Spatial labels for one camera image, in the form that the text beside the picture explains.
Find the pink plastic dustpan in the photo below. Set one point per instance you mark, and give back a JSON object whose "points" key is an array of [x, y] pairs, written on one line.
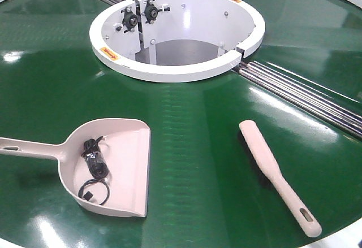
{"points": [[125, 147]]}

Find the pink hand brush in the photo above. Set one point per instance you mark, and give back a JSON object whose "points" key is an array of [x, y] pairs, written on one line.
{"points": [[268, 165]]}

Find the green conveyor belt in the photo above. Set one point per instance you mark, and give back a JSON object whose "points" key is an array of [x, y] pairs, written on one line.
{"points": [[204, 188]]}

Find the front orange arrow sticker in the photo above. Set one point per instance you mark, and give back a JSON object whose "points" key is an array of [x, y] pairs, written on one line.
{"points": [[109, 53]]}

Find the right steel transfer rollers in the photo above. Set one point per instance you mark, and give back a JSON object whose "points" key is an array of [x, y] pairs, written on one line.
{"points": [[301, 95]]}

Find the right black bearing mount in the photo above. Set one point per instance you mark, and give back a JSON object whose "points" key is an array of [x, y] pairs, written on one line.
{"points": [[151, 11]]}

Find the black bearing mount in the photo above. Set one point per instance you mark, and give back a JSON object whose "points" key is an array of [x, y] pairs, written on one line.
{"points": [[130, 20], [151, 11]]}

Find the left black bearing mount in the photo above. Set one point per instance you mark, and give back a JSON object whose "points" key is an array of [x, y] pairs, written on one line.
{"points": [[130, 20]]}

